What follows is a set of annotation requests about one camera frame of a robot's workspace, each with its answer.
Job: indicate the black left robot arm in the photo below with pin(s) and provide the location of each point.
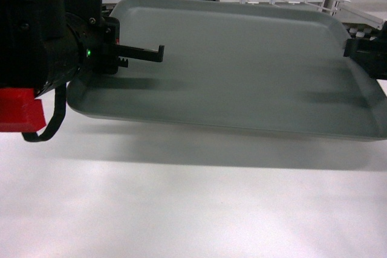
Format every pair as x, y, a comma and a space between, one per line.
39, 13

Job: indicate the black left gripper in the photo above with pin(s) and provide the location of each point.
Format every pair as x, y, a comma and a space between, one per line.
89, 48

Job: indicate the grey metal serving tray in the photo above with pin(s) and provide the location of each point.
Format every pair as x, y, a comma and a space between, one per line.
235, 65

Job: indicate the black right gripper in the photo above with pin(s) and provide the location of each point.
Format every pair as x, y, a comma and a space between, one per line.
370, 55

